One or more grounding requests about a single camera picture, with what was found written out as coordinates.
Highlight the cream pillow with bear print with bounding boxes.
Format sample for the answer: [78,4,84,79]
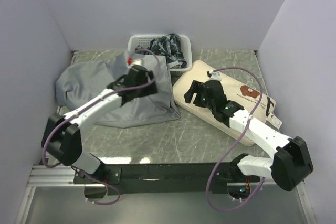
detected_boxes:
[173,60,276,139]

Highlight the grey pillowcase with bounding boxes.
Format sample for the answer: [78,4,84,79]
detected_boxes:
[55,51,181,129]

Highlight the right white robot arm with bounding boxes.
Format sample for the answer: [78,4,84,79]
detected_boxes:
[184,80,313,191]

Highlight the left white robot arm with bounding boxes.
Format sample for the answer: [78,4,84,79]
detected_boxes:
[41,65,158,183]

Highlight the white plastic basket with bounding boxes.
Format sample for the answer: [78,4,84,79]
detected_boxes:
[127,34,192,77]

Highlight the dark patterned cloth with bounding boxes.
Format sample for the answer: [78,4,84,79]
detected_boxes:
[135,34,187,69]

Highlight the black base beam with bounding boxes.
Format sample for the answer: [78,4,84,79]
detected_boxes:
[73,162,263,198]

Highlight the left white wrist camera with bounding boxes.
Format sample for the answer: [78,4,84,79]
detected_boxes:
[127,57,143,68]

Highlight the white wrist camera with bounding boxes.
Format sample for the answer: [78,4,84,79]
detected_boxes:
[207,70,222,82]
[127,57,143,68]

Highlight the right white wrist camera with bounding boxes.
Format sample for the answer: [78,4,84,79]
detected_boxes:
[207,70,222,82]

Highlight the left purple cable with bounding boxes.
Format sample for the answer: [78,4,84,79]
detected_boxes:
[41,48,165,206]

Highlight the purple cable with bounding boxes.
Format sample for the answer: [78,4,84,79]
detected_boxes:
[41,48,165,206]
[204,67,265,212]

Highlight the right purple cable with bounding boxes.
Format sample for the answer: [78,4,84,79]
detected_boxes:
[204,67,265,212]

